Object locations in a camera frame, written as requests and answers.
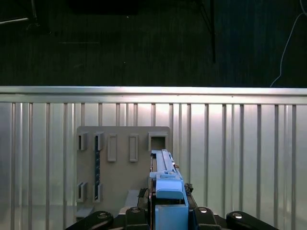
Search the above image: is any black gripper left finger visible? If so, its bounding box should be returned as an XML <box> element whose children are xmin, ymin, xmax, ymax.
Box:
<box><xmin>64</xmin><ymin>188</ymin><xmax>152</xmax><ymax>230</ymax></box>

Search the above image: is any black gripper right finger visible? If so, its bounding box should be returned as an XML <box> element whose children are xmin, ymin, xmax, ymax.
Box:
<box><xmin>184</xmin><ymin>182</ymin><xmax>277</xmax><ymax>230</ymax></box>

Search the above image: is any hard disk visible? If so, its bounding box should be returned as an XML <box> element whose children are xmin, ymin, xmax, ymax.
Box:
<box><xmin>148</xmin><ymin>149</ymin><xmax>190</xmax><ymax>230</ymax></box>

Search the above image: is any grey parts rack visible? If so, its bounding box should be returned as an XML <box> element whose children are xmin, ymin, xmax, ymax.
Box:
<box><xmin>76</xmin><ymin>126</ymin><xmax>171</xmax><ymax>218</ymax></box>

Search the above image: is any RAM stick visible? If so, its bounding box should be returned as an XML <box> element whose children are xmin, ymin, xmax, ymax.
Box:
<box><xmin>94</xmin><ymin>135</ymin><xmax>100</xmax><ymax>200</ymax></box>

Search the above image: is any white thin cable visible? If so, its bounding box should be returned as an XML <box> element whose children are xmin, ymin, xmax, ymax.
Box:
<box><xmin>270</xmin><ymin>11</ymin><xmax>307</xmax><ymax>88</ymax></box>

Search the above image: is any grey metal frame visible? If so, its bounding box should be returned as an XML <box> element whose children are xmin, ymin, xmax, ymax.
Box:
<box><xmin>0</xmin><ymin>0</ymin><xmax>38</xmax><ymax>24</ymax></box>

